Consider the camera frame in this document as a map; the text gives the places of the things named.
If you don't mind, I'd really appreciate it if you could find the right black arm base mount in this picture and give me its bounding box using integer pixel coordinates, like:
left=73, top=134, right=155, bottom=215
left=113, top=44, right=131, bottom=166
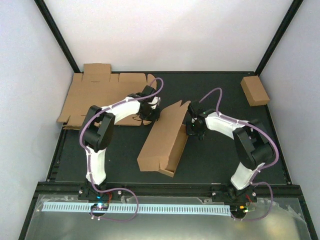
left=211, top=183, right=256, bottom=204

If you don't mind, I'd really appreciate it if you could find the metal front plate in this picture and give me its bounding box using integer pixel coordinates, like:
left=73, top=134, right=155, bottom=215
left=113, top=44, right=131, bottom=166
left=24, top=195, right=312, bottom=240

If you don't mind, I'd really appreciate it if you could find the folded small cardboard box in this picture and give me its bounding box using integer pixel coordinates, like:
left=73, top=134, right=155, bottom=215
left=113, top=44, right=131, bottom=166
left=240, top=75, right=270, bottom=107

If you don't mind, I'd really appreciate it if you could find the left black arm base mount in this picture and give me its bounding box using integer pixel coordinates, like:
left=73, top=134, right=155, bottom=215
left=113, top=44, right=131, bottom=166
left=77, top=182, right=123, bottom=203

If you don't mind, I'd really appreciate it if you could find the left black frame post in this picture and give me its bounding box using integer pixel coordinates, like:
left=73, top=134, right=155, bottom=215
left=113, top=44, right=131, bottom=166
left=34, top=0, right=81, bottom=73

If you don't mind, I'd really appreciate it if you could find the black frame post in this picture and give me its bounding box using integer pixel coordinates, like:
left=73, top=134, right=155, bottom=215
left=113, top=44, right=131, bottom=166
left=254, top=0, right=304, bottom=76
left=34, top=0, right=81, bottom=73

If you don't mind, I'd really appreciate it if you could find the white slotted cable duct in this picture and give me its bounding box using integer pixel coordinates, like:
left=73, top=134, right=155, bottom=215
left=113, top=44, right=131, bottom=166
left=41, top=202, right=231, bottom=217

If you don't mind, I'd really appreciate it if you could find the stack of flat cardboard blanks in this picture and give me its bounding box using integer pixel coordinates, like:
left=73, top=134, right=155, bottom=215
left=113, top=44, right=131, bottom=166
left=57, top=63, right=157, bottom=130

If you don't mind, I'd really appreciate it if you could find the right black frame post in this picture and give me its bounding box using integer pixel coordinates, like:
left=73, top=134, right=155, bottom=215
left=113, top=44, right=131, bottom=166
left=254, top=0, right=304, bottom=76

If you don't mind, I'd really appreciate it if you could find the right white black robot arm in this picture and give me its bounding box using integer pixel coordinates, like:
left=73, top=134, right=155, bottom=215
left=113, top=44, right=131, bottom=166
left=186, top=101, right=277, bottom=202

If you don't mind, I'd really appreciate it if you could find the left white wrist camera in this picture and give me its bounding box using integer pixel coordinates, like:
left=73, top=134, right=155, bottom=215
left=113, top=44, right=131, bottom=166
left=148, top=96, right=161, bottom=106

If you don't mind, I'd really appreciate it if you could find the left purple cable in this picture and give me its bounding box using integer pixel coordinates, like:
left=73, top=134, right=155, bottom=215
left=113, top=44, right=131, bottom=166
left=78, top=77, right=165, bottom=224

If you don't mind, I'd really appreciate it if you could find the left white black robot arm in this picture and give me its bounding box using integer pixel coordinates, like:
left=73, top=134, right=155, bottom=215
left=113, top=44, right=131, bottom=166
left=79, top=85, right=161, bottom=200

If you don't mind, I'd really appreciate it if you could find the black aluminium rail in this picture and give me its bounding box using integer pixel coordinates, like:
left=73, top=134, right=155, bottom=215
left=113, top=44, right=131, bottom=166
left=35, top=182, right=303, bottom=198

